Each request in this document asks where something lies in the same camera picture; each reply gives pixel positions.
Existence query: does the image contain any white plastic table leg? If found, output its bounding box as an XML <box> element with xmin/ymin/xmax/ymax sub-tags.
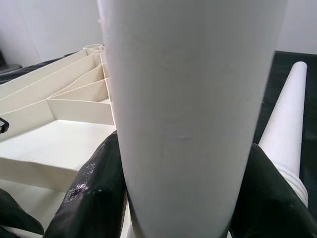
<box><xmin>257</xmin><ymin>61</ymin><xmax>309</xmax><ymax>209</ymax></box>
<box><xmin>98</xmin><ymin>0</ymin><xmax>284</xmax><ymax>238</ymax></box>

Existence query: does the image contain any white plastic table top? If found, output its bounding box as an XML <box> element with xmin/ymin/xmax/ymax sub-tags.
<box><xmin>0</xmin><ymin>44</ymin><xmax>134</xmax><ymax>238</ymax></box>

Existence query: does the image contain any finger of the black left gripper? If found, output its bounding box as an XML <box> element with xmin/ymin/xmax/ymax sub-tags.
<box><xmin>0</xmin><ymin>188</ymin><xmax>45</xmax><ymax>235</ymax></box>

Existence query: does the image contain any black tablecloth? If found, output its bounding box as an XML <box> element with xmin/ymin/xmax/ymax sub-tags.
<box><xmin>0</xmin><ymin>51</ymin><xmax>317</xmax><ymax>238</ymax></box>

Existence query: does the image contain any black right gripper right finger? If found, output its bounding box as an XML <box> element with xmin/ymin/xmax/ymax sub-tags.
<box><xmin>229</xmin><ymin>143</ymin><xmax>316</xmax><ymax>238</ymax></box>

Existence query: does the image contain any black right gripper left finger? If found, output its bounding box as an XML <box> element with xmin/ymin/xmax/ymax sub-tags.
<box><xmin>47</xmin><ymin>133</ymin><xmax>129</xmax><ymax>238</ymax></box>

